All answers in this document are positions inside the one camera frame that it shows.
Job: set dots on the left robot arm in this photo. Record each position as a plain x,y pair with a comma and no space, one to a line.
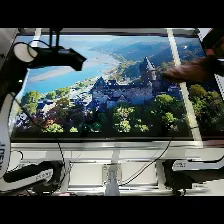
8,110

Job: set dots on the brown shorts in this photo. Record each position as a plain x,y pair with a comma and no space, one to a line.
190,70

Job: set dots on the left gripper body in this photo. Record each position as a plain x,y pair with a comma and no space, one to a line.
60,58

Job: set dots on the heap of clothes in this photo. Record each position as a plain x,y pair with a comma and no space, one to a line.
215,40

